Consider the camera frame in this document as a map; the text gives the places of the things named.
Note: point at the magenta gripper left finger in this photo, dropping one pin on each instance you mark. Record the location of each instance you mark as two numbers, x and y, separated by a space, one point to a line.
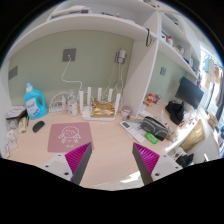
77 160

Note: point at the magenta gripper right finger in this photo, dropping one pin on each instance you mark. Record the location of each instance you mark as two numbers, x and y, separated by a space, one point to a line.
146 161

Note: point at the pink cartoon mouse pad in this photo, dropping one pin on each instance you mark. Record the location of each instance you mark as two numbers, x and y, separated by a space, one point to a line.
68 136

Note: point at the black computer mouse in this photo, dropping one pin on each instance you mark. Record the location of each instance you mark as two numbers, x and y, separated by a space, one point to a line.
38 126

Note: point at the green small box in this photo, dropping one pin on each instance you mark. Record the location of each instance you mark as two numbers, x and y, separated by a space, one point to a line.
151 138

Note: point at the black grey pouch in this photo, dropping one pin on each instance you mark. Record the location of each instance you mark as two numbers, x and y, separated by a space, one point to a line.
158 130

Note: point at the white remote control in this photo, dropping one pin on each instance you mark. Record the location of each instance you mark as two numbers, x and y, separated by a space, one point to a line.
126 126

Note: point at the white wifi router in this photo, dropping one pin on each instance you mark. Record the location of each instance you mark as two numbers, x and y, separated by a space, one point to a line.
85 110

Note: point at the white plastic bottle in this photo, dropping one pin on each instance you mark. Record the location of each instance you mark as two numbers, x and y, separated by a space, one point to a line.
72 103

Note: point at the small grey jar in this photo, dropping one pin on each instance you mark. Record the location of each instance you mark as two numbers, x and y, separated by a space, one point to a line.
125 112

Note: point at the gold foil bag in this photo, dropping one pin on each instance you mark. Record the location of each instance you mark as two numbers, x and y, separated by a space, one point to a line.
102 109

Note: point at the black bag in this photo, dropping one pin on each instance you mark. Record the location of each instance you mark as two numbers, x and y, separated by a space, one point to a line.
175 111

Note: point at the golden yellow cloth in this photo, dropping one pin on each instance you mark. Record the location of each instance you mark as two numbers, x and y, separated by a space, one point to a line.
195 136

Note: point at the red toy figure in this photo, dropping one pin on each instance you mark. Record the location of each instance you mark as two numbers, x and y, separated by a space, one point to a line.
150 99

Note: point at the blue detergent bottle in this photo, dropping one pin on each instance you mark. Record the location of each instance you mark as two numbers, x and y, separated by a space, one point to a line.
34 102

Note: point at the black computer monitor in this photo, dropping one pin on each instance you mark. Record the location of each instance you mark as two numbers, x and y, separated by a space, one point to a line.
189 93

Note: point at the white power adapter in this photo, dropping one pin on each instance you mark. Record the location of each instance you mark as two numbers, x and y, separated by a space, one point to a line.
120 56

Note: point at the grey wall socket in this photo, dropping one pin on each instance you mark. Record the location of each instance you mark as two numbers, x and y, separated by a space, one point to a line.
69 55

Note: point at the white wall shelf unit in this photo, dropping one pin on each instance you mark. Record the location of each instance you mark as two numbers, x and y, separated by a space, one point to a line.
98 29

